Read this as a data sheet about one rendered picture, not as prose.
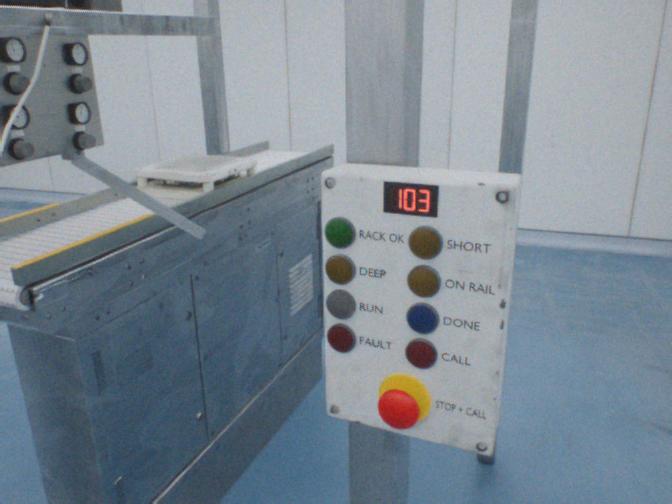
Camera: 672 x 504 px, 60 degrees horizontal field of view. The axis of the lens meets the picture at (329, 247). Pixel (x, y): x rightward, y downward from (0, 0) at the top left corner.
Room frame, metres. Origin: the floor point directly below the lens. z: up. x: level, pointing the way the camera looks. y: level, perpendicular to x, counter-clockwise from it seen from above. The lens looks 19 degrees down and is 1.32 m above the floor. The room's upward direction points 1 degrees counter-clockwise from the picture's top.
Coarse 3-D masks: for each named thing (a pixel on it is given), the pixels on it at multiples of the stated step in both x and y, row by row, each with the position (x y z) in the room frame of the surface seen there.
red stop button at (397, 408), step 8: (384, 392) 0.46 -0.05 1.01; (392, 392) 0.46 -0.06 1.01; (400, 392) 0.46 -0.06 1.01; (384, 400) 0.46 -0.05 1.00; (392, 400) 0.45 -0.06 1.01; (400, 400) 0.45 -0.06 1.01; (408, 400) 0.45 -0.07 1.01; (384, 408) 0.46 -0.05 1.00; (392, 408) 0.45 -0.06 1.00; (400, 408) 0.45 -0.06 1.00; (408, 408) 0.45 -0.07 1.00; (416, 408) 0.45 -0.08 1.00; (384, 416) 0.46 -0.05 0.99; (392, 416) 0.45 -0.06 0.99; (400, 416) 0.45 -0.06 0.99; (408, 416) 0.45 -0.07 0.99; (416, 416) 0.45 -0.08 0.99; (392, 424) 0.45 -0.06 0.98; (400, 424) 0.45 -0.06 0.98; (408, 424) 0.45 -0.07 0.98
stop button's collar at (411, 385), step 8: (392, 376) 0.48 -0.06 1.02; (400, 376) 0.48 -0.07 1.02; (408, 376) 0.47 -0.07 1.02; (384, 384) 0.48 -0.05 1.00; (392, 384) 0.48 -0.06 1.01; (400, 384) 0.48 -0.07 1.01; (408, 384) 0.47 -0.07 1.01; (416, 384) 0.47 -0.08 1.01; (408, 392) 0.47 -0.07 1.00; (416, 392) 0.47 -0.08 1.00; (424, 392) 0.47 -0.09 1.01; (416, 400) 0.47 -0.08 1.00; (424, 400) 0.47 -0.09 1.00; (424, 408) 0.47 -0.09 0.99; (424, 416) 0.47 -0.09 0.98
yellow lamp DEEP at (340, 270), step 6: (336, 258) 0.50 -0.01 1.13; (342, 258) 0.50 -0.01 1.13; (330, 264) 0.50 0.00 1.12; (336, 264) 0.50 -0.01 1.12; (342, 264) 0.50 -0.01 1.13; (348, 264) 0.49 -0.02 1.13; (330, 270) 0.50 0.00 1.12; (336, 270) 0.50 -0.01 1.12; (342, 270) 0.49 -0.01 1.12; (348, 270) 0.49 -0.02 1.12; (330, 276) 0.50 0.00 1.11; (336, 276) 0.50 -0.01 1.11; (342, 276) 0.49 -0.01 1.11; (348, 276) 0.49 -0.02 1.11; (336, 282) 0.50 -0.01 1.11; (342, 282) 0.50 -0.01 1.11
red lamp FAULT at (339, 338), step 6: (330, 330) 0.50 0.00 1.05; (336, 330) 0.50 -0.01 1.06; (342, 330) 0.50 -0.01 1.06; (330, 336) 0.50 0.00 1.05; (336, 336) 0.50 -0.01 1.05; (342, 336) 0.50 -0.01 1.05; (348, 336) 0.49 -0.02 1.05; (330, 342) 0.50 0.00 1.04; (336, 342) 0.50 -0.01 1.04; (342, 342) 0.50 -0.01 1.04; (348, 342) 0.49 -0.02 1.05; (336, 348) 0.50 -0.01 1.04; (342, 348) 0.50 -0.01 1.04; (348, 348) 0.49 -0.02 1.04
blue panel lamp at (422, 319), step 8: (416, 312) 0.47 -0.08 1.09; (424, 312) 0.46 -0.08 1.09; (432, 312) 0.46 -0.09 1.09; (408, 320) 0.47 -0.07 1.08; (416, 320) 0.47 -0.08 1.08; (424, 320) 0.46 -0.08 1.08; (432, 320) 0.46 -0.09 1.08; (416, 328) 0.47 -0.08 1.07; (424, 328) 0.46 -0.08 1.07; (432, 328) 0.46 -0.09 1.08
